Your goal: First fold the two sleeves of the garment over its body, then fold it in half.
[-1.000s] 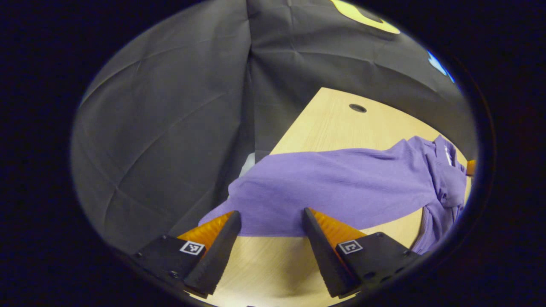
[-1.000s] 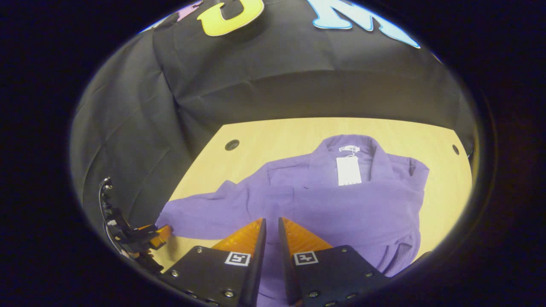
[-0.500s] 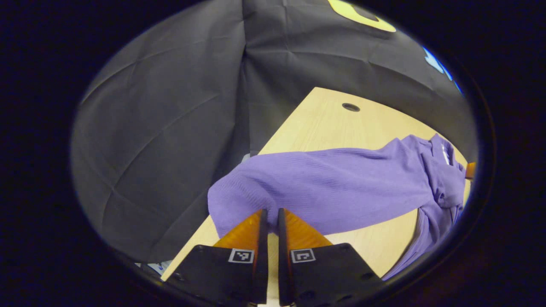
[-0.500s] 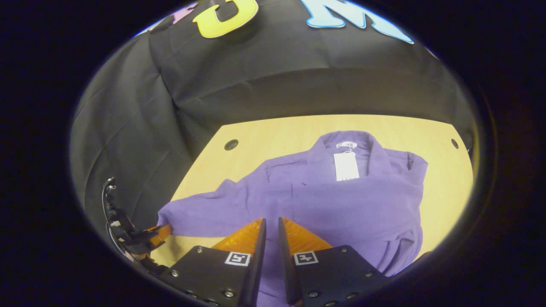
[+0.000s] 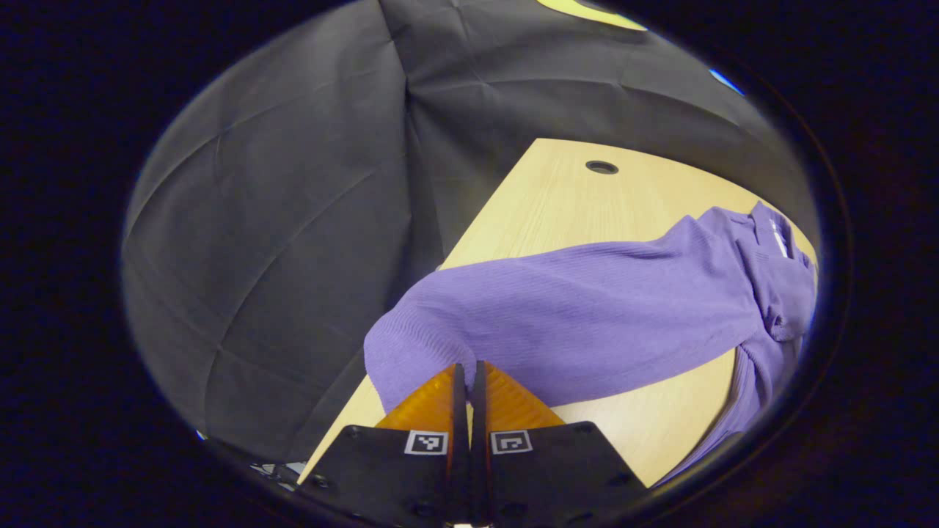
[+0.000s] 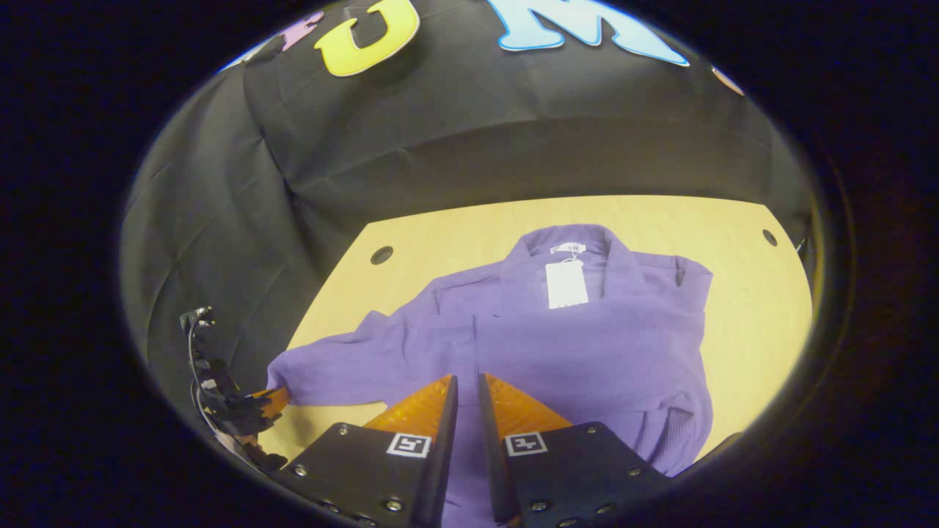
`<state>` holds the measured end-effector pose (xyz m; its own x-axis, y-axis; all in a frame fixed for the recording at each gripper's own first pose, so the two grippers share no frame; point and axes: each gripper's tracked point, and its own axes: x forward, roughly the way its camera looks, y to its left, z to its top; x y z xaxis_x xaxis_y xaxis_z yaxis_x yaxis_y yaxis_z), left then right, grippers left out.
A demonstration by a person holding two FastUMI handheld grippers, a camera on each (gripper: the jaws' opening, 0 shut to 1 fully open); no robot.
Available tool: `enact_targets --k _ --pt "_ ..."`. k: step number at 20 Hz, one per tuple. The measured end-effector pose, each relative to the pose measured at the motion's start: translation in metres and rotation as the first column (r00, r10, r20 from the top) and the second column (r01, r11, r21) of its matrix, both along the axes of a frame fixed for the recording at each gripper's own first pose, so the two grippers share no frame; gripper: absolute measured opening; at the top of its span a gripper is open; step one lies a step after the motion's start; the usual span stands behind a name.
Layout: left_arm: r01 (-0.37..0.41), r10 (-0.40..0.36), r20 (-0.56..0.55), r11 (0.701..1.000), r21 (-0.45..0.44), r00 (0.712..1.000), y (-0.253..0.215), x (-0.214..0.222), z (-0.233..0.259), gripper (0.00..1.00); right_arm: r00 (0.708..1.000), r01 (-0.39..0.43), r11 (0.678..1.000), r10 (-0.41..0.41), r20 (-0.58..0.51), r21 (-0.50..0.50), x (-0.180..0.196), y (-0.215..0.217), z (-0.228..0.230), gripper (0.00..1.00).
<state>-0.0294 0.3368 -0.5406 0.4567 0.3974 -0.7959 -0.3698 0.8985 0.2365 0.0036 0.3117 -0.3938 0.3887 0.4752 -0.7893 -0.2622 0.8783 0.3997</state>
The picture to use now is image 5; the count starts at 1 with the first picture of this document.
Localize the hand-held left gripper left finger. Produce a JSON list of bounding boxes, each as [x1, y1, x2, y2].
[[297, 363, 470, 528]]

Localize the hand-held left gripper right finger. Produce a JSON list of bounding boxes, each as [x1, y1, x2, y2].
[[469, 361, 650, 528]]

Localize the purple knit cardigan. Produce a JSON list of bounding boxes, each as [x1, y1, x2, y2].
[[363, 202, 819, 488]]

